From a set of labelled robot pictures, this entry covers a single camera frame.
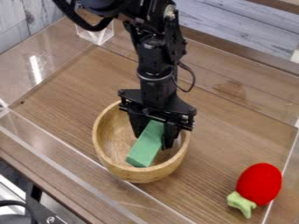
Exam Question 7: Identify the brown wooden bowl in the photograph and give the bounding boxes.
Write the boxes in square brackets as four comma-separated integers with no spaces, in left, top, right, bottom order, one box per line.
[92,101,191,183]

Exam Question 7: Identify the clear acrylic corner bracket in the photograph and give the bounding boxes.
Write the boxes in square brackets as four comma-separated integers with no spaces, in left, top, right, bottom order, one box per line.
[74,17,116,46]

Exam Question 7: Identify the clear acrylic fence panel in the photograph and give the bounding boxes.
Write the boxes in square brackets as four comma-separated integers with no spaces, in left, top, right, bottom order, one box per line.
[0,108,195,224]

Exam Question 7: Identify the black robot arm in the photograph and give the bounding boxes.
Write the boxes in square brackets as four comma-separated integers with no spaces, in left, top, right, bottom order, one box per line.
[52,0,196,149]

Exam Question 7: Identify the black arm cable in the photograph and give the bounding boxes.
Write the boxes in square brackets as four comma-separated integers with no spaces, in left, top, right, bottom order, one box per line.
[171,60,196,94]

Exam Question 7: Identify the green rectangular block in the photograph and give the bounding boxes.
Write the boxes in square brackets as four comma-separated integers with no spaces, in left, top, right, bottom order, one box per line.
[126,121,164,168]

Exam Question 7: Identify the red plush radish toy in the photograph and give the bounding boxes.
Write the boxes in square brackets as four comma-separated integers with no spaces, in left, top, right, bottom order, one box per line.
[227,163,283,219]

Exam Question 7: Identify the black metal table frame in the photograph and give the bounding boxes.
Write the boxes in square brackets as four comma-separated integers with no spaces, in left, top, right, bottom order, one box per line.
[0,173,70,224]

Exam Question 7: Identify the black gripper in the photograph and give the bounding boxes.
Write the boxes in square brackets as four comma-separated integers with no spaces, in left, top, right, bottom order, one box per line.
[118,74,198,150]

